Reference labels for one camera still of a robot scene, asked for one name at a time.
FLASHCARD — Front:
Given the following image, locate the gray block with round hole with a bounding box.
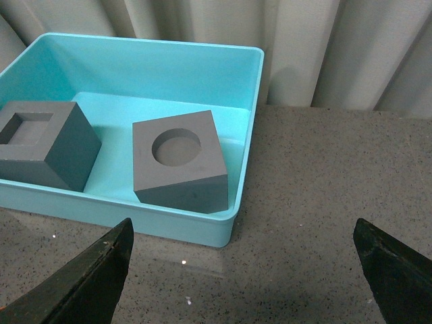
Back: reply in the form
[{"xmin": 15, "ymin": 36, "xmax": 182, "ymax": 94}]
[{"xmin": 132, "ymin": 110, "xmax": 228, "ymax": 213}]

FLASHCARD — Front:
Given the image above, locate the light blue plastic box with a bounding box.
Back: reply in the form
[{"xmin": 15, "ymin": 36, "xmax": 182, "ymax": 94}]
[{"xmin": 1, "ymin": 33, "xmax": 264, "ymax": 247}]

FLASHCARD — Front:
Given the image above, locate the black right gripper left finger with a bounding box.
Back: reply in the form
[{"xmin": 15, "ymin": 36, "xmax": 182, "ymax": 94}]
[{"xmin": 1, "ymin": 218, "xmax": 134, "ymax": 323}]

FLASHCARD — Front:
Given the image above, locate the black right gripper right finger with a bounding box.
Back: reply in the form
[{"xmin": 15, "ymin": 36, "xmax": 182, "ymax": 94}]
[{"xmin": 353, "ymin": 218, "xmax": 431, "ymax": 323}]

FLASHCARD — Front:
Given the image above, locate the gray block with square hole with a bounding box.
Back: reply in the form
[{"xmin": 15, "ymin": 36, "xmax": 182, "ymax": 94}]
[{"xmin": 1, "ymin": 101, "xmax": 101, "ymax": 192}]

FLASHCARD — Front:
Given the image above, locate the white curtain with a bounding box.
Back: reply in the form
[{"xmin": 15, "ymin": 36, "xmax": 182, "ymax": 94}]
[{"xmin": 1, "ymin": 1, "xmax": 431, "ymax": 117}]

